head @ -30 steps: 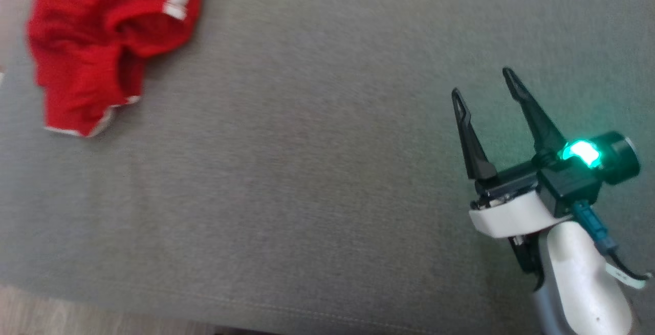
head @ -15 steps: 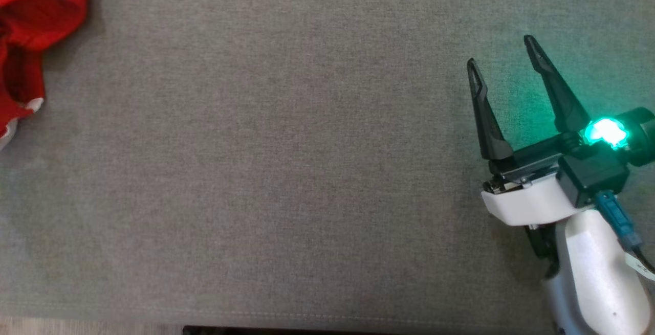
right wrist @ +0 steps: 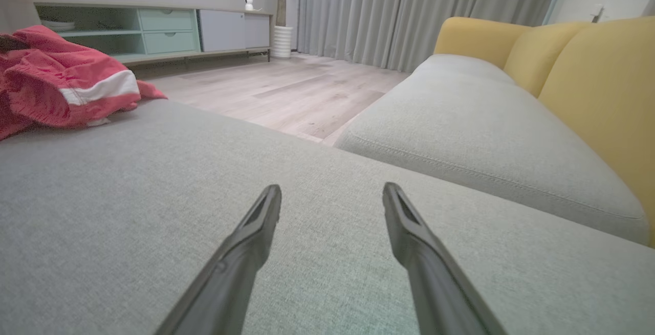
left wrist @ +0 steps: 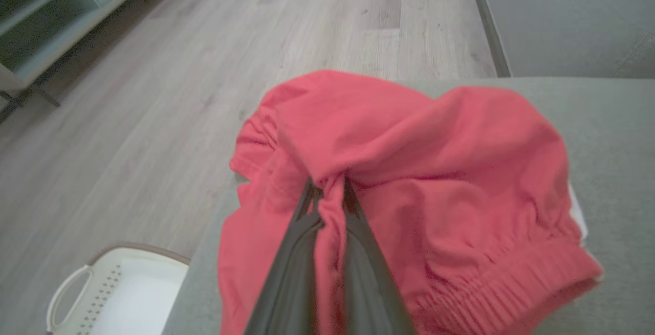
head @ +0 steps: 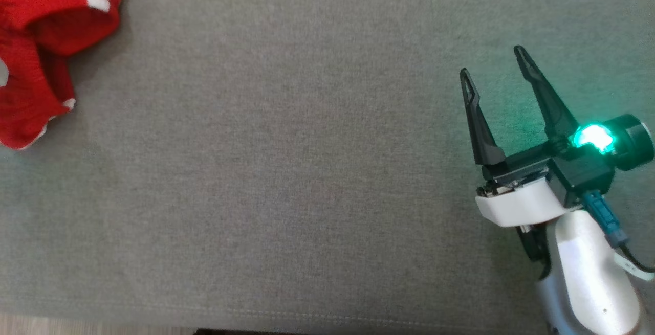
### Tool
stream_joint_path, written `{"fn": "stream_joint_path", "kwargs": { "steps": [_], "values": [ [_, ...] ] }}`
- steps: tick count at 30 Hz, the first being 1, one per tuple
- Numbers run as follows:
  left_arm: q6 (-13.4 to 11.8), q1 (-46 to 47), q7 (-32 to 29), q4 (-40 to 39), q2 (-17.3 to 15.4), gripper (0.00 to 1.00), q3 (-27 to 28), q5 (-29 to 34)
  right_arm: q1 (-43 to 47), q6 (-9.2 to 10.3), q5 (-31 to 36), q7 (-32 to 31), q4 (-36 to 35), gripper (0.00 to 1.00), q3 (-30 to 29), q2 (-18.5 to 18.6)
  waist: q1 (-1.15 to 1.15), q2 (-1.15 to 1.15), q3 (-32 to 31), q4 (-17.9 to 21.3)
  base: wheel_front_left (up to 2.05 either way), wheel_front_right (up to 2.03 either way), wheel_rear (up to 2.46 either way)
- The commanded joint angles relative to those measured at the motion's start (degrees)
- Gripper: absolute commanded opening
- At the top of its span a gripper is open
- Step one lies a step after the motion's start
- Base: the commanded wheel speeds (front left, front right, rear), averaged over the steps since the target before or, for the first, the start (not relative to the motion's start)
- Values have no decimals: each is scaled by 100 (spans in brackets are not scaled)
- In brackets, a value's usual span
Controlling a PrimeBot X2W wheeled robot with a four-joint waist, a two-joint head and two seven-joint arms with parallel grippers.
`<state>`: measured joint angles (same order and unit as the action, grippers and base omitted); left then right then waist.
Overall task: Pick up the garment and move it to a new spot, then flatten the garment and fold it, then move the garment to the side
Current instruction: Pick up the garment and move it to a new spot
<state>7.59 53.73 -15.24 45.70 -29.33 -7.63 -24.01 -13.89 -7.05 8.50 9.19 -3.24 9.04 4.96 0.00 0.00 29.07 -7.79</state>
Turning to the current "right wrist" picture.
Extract small yellow sofa back cushion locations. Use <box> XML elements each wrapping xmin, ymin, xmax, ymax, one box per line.
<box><xmin>504</xmin><ymin>20</ymin><xmax>594</xmax><ymax>98</ymax></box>

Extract wide white cabinet door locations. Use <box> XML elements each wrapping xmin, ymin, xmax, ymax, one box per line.
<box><xmin>199</xmin><ymin>10</ymin><xmax>246</xmax><ymax>52</ymax></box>

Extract mint green cabinet drawer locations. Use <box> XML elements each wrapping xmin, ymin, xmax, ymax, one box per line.
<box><xmin>143</xmin><ymin>31</ymin><xmax>200</xmax><ymax>54</ymax></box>
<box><xmin>138</xmin><ymin>9</ymin><xmax>194</xmax><ymax>32</ymax></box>

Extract narrow white cabinet door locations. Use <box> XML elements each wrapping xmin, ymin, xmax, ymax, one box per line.
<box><xmin>245</xmin><ymin>13</ymin><xmax>270</xmax><ymax>49</ymax></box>

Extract long low TV cabinet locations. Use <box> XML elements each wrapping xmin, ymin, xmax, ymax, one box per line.
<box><xmin>33</xmin><ymin>2</ymin><xmax>273</xmax><ymax>68</ymax></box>

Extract grey pleated curtain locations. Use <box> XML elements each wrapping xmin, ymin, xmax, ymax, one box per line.
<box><xmin>287</xmin><ymin>0</ymin><xmax>564</xmax><ymax>73</ymax></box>

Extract large yellow sofa back cushion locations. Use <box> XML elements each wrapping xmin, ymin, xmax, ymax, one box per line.
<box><xmin>537</xmin><ymin>15</ymin><xmax>655</xmax><ymax>249</ymax></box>

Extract grey sofa seat cushion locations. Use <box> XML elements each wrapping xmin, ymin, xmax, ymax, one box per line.
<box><xmin>335</xmin><ymin>54</ymin><xmax>650</xmax><ymax>247</ymax></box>

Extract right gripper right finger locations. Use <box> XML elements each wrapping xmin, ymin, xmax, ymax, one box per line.
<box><xmin>382</xmin><ymin>182</ymin><xmax>508</xmax><ymax>335</ymax></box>

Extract red Bulls 23 jersey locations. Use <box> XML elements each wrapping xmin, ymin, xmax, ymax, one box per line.
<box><xmin>0</xmin><ymin>25</ymin><xmax>168</xmax><ymax>127</ymax></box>

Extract red shorts with white band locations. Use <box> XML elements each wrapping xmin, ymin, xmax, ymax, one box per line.
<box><xmin>0</xmin><ymin>63</ymin><xmax>72</xmax><ymax>141</ymax></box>

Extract white ribbed floor bin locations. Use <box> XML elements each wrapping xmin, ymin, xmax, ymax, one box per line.
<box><xmin>271</xmin><ymin>26</ymin><xmax>294</xmax><ymax>59</ymax></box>

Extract stack of white bowls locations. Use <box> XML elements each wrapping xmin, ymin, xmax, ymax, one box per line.
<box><xmin>41</xmin><ymin>19</ymin><xmax>76</xmax><ymax>32</ymax></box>

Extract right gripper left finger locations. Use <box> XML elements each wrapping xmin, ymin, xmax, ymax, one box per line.
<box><xmin>154</xmin><ymin>184</ymin><xmax>282</xmax><ymax>335</ymax></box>

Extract yellow sofa armrest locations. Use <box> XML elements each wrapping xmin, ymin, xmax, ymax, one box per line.
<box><xmin>434</xmin><ymin>16</ymin><xmax>533</xmax><ymax>70</ymax></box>

